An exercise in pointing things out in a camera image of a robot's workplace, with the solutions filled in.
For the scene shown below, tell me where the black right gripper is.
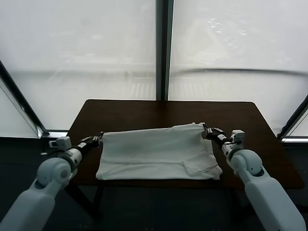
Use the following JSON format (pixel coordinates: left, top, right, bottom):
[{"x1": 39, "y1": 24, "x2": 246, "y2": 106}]
[{"x1": 203, "y1": 123, "x2": 228, "y2": 145}]

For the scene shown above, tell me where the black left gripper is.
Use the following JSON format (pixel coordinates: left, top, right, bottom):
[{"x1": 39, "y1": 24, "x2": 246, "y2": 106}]
[{"x1": 77, "y1": 131, "x2": 104, "y2": 153}]

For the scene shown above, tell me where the white t-shirt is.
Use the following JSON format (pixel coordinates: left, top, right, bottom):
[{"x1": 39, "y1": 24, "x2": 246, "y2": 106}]
[{"x1": 95, "y1": 122, "x2": 223, "y2": 181}]

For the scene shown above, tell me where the dark vertical window mullion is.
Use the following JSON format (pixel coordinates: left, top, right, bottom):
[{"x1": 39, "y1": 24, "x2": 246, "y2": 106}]
[{"x1": 155, "y1": 0, "x2": 174, "y2": 102}]

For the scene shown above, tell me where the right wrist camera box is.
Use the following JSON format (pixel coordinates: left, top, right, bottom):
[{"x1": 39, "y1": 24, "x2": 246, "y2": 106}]
[{"x1": 230, "y1": 129, "x2": 245, "y2": 145}]

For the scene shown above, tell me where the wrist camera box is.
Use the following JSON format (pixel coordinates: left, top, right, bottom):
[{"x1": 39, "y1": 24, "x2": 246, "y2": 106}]
[
  {"x1": 230, "y1": 129, "x2": 245, "y2": 145},
  {"x1": 49, "y1": 136, "x2": 72, "y2": 152}
]

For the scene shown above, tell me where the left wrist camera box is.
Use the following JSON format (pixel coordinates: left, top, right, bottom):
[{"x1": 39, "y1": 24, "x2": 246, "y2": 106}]
[{"x1": 49, "y1": 136, "x2": 72, "y2": 152}]

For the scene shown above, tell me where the black camera cable white tag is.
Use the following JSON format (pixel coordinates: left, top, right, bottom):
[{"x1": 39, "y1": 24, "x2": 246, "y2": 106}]
[{"x1": 40, "y1": 141, "x2": 58, "y2": 156}]

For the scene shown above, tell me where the slanted dark frame post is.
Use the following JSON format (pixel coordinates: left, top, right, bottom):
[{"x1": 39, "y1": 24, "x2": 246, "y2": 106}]
[
  {"x1": 0, "y1": 59, "x2": 50, "y2": 138},
  {"x1": 276, "y1": 95, "x2": 308, "y2": 141}
]

